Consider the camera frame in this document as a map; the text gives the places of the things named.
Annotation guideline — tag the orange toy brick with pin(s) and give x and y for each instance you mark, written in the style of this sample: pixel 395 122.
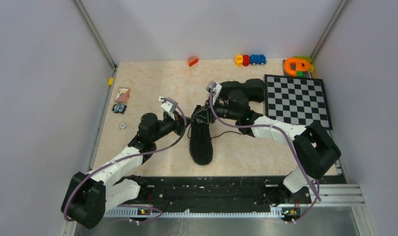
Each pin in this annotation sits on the orange toy brick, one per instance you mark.
pixel 191 61

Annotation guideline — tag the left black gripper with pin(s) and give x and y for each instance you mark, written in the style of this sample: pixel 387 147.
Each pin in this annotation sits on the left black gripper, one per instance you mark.
pixel 178 123

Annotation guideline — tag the small blue black toy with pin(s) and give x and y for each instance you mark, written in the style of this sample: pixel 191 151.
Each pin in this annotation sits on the small blue black toy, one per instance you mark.
pixel 119 108

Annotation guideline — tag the pink triangle card box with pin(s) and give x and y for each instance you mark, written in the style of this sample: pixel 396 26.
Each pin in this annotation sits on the pink triangle card box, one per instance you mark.
pixel 122 95

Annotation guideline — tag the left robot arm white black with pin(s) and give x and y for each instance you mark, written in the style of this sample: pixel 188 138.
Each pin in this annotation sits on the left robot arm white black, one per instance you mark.
pixel 91 195

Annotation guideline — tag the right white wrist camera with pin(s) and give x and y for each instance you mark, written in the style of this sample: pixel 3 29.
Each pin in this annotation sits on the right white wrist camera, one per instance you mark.
pixel 214 88

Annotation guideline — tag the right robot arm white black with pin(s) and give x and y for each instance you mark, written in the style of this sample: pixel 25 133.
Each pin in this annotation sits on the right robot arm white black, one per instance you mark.
pixel 312 147

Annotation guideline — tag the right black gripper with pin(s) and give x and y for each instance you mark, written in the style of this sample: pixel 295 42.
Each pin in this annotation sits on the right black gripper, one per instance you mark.
pixel 203 114

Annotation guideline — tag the black shoe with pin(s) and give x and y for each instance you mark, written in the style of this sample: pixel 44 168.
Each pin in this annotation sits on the black shoe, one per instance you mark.
pixel 200 142
pixel 254 89

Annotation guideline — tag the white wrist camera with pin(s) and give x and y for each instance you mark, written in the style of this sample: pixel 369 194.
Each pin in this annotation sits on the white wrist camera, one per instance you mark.
pixel 214 88
pixel 168 104

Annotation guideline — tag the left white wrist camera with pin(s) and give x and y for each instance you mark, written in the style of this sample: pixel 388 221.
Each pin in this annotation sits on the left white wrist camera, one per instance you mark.
pixel 168 104

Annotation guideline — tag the blue toy car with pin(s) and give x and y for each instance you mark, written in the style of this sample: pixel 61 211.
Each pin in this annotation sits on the blue toy car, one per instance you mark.
pixel 257 59

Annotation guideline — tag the red toy cylinder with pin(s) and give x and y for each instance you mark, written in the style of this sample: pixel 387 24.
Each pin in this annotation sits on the red toy cylinder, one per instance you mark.
pixel 246 60

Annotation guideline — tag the orange ring toy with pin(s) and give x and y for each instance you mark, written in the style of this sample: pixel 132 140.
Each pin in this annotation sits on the orange ring toy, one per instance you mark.
pixel 295 67

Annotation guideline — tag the black white checkerboard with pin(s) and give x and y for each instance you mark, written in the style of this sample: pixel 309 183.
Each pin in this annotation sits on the black white checkerboard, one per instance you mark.
pixel 297 101

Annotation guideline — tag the yellow clip on rail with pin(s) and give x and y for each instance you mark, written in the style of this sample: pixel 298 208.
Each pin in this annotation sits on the yellow clip on rail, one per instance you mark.
pixel 110 82

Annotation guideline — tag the yellow toy cylinder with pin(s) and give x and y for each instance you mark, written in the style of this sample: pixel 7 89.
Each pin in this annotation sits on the yellow toy cylinder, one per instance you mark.
pixel 238 60

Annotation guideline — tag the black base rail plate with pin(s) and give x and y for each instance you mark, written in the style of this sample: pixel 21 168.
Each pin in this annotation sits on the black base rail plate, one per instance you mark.
pixel 217 194

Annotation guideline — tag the small round metal disc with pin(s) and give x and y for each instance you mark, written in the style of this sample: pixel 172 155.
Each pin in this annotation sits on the small round metal disc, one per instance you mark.
pixel 122 126

